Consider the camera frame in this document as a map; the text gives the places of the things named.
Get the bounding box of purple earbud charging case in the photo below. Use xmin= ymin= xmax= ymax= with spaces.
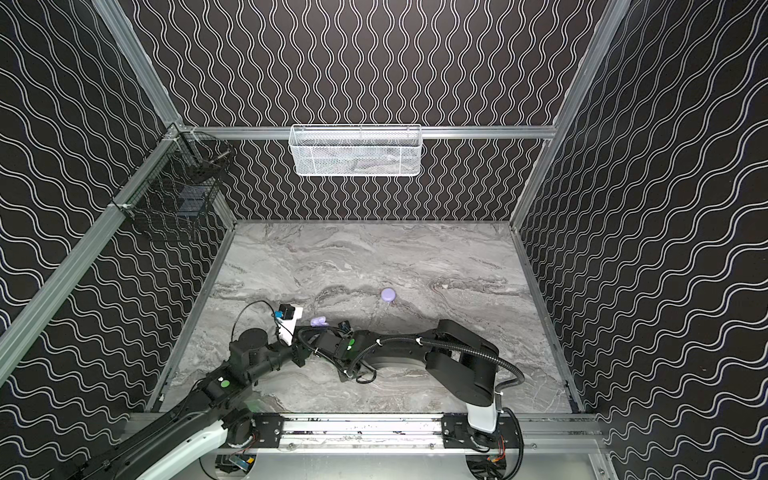
xmin=381 ymin=288 xmax=397 ymax=303

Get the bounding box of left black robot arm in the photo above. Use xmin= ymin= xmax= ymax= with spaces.
xmin=48 ymin=326 xmax=311 ymax=479

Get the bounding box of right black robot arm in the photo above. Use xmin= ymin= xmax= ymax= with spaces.
xmin=296 ymin=319 xmax=508 ymax=435

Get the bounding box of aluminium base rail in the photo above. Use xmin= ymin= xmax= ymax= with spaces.
xmin=119 ymin=411 xmax=601 ymax=454

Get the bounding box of white wire mesh basket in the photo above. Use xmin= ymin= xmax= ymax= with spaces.
xmin=288 ymin=124 xmax=424 ymax=177

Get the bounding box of black wire basket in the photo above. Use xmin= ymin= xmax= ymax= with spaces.
xmin=122 ymin=131 xmax=234 ymax=244

